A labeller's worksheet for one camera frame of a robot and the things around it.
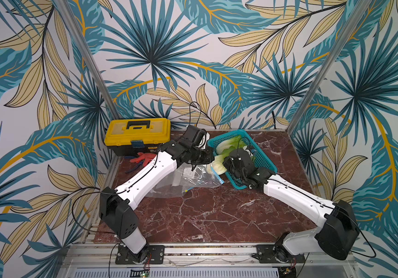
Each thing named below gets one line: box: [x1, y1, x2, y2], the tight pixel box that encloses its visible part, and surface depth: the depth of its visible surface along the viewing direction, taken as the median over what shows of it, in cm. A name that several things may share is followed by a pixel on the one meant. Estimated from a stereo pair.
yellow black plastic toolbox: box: [104, 117, 172, 156], surface depth 97 cm
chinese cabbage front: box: [205, 153, 231, 176], surface depth 79 cm
